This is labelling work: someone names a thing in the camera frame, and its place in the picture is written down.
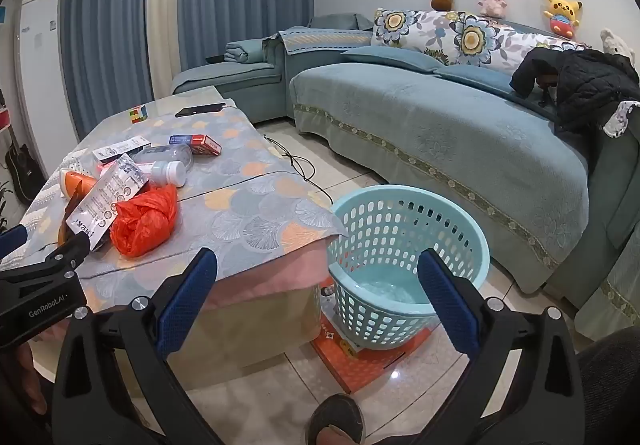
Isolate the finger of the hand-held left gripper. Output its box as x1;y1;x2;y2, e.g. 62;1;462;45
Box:
0;231;94;282
0;224;29;260

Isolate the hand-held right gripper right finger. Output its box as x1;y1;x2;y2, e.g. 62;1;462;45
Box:
417;249;586;445

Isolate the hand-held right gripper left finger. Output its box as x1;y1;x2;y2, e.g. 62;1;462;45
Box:
52;247;226;445

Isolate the white printed packet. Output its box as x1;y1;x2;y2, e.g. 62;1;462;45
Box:
66;160;150;251

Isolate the teal plastic laundry basket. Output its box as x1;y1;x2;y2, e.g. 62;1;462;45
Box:
327;184;491;352

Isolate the brown wrapper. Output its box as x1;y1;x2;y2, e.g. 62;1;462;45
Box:
56;195;85;247

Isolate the orange and white bottle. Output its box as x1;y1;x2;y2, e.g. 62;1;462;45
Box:
59;168;98;200

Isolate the coffee table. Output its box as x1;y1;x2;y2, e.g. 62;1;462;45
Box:
30;235;336;391

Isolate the black guitar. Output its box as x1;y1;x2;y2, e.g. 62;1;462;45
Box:
4;125;46;206

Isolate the orange plastic bag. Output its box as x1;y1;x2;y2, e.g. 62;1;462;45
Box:
109;184;179;258

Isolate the orange flat box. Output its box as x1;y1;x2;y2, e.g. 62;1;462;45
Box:
310;312;433;393

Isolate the white box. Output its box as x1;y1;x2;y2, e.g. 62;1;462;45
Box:
91;136;152;162

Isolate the grey patterned tablecloth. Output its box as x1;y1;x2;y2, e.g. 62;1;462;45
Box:
0;98;348;321

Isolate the white pill bottle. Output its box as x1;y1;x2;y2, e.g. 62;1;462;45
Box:
150;160;187;187

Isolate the clear plastic bottle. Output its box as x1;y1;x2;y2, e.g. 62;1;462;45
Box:
131;144;194;171

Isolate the black slipper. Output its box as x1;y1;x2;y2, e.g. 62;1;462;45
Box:
306;393;366;445

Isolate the red and blue box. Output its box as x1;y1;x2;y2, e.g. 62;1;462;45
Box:
168;134;222;156

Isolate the white refrigerator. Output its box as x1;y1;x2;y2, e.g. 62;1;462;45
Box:
19;0;81;178

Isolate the person's dark pants leg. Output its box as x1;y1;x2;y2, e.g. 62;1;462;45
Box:
577;325;640;445

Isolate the teal sofa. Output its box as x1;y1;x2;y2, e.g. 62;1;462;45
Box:
170;12;640;341

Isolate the black phone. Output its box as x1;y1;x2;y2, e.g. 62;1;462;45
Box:
174;102;225;118

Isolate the blue cushion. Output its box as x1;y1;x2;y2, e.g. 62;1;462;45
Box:
342;46;446;74

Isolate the white curtain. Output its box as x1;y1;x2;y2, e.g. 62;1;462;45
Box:
147;0;187;98

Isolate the folded teal blanket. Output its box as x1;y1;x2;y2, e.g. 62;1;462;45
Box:
223;38;266;65

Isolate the patterned blanket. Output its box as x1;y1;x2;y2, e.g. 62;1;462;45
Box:
450;15;586;74

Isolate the black quilted jacket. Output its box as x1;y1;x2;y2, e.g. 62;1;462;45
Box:
510;46;640;161

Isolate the floral cushion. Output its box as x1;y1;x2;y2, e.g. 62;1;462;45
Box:
371;8;468;66

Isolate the white plush toy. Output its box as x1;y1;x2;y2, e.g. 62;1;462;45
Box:
599;28;636;58

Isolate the yellow plush toy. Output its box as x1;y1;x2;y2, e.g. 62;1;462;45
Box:
540;0;583;37

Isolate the black cable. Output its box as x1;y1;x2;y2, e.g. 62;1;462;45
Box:
262;135;333;213

